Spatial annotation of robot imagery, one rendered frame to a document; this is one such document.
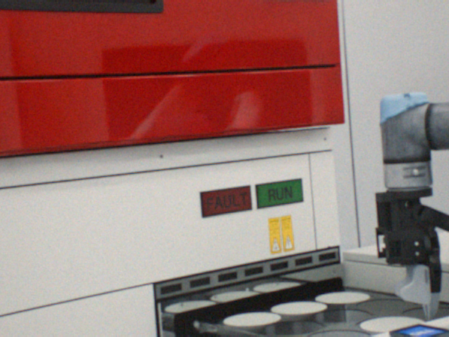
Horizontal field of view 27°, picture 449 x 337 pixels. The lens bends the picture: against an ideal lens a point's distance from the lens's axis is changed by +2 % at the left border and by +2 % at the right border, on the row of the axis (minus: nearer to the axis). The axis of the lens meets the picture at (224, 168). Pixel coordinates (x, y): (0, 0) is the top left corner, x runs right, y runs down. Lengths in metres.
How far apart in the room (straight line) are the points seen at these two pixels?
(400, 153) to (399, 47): 2.75
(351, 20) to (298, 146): 2.24
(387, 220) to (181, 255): 0.38
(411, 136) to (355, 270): 0.48
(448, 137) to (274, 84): 0.40
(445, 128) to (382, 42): 2.71
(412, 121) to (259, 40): 0.38
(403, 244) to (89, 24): 0.61
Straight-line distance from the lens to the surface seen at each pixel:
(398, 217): 1.52
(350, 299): 1.77
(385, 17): 4.20
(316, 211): 1.88
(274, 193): 1.80
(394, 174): 1.51
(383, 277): 1.85
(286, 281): 1.82
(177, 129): 1.61
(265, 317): 1.66
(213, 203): 1.71
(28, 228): 1.54
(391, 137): 1.51
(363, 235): 4.06
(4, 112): 1.47
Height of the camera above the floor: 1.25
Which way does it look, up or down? 3 degrees down
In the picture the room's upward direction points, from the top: 5 degrees counter-clockwise
